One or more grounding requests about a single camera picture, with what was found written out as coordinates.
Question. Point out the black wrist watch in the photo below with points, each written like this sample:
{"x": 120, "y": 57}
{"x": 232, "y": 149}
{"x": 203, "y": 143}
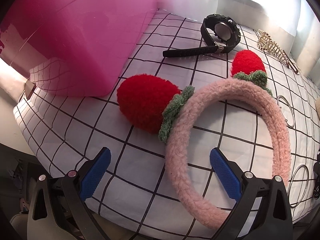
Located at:
{"x": 220, "y": 34}

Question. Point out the gold pearl hair claw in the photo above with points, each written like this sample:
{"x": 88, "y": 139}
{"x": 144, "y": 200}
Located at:
{"x": 266, "y": 43}

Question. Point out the pink fuzzy strawberry headband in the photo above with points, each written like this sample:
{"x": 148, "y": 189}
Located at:
{"x": 159, "y": 107}

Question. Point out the white grid bed sheet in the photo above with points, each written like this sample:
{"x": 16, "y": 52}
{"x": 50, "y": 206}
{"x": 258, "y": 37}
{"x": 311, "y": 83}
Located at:
{"x": 135, "y": 192}

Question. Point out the pink plastic bin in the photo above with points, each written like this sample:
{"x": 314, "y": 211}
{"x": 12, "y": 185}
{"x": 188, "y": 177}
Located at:
{"x": 72, "y": 47}

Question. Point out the white curtain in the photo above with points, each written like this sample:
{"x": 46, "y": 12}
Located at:
{"x": 291, "y": 23}

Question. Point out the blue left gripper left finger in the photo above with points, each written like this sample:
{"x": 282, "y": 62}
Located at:
{"x": 92, "y": 172}

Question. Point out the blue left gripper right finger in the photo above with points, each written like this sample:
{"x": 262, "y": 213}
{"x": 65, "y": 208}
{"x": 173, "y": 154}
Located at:
{"x": 228, "y": 172}

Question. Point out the beige fuzzy pom clip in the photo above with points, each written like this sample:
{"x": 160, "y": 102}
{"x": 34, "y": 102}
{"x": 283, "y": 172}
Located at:
{"x": 317, "y": 107}

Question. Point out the dark metal hair pin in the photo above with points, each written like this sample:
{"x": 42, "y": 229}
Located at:
{"x": 290, "y": 64}

